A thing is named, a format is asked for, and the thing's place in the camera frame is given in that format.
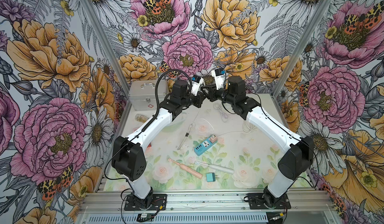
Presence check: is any pink usb charger block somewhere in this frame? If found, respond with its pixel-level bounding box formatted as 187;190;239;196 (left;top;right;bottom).
209;135;218;144

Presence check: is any teal power strip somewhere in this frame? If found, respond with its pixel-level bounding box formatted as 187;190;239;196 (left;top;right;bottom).
194;138;217;157

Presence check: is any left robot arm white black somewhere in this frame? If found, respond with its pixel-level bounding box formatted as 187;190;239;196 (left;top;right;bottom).
111;75;204;210

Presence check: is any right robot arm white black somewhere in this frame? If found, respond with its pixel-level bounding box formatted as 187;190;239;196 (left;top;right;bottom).
192;76;316;209

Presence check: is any pink electric toothbrush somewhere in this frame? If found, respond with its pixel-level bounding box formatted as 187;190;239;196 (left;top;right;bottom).
168;159;203;179

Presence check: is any silver metal first-aid case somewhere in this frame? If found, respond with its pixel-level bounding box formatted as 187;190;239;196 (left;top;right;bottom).
129;79;157;111

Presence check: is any small clear jar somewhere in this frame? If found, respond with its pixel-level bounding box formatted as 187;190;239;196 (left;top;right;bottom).
135;114;149;123

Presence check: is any teal plug adapter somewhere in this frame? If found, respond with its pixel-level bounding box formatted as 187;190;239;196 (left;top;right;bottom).
206;173;216;183

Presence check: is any small circuit board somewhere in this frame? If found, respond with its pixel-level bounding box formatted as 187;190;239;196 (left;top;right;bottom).
136;213;153;223

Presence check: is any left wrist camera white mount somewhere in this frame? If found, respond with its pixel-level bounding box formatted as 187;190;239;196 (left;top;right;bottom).
191;75;205;96

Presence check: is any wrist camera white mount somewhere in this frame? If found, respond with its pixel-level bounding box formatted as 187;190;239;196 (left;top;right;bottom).
211;68;226;90
191;75;205;96

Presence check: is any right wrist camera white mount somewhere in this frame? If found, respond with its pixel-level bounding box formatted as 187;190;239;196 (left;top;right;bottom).
211;68;226;90

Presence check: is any white power strip cord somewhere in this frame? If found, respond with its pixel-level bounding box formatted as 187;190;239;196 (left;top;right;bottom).
215;118;259;139

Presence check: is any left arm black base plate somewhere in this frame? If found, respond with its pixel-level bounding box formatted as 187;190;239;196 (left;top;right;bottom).
123;194;168;211

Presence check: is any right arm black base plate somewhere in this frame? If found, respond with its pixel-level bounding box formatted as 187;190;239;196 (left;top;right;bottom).
244;193;291;210

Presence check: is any aluminium front rail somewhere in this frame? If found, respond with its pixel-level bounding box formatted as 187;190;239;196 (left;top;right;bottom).
80;189;334;214

